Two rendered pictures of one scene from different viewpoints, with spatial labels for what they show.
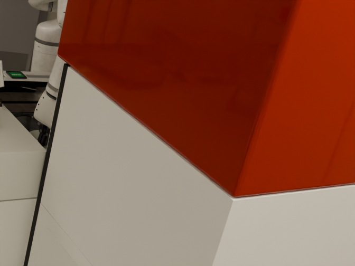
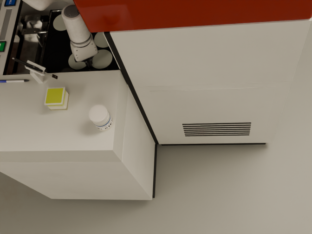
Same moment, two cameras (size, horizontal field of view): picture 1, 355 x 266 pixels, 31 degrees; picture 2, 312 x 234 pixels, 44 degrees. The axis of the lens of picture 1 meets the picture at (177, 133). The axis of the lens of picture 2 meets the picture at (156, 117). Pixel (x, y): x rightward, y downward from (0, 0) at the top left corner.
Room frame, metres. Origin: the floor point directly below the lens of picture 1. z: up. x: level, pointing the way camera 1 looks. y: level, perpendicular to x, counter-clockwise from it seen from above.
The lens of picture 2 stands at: (0.76, 0.67, 2.29)
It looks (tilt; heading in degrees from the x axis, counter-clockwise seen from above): 64 degrees down; 333
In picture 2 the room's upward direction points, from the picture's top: 21 degrees counter-clockwise
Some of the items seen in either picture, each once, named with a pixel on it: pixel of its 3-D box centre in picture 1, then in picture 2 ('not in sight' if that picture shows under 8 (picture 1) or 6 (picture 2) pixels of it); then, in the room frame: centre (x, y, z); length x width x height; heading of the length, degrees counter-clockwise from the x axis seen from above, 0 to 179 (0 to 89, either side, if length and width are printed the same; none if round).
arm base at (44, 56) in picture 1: (47, 63); not in sight; (2.47, 0.58, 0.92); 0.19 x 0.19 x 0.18
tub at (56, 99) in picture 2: not in sight; (57, 99); (1.68, 0.59, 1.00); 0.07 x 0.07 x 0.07; 42
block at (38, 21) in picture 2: not in sight; (34, 19); (2.19, 0.38, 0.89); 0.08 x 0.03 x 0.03; 41
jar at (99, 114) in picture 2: not in sight; (101, 118); (1.47, 0.53, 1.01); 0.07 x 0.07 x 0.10
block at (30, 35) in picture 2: not in sight; (30, 32); (2.14, 0.44, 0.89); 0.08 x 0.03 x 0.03; 41
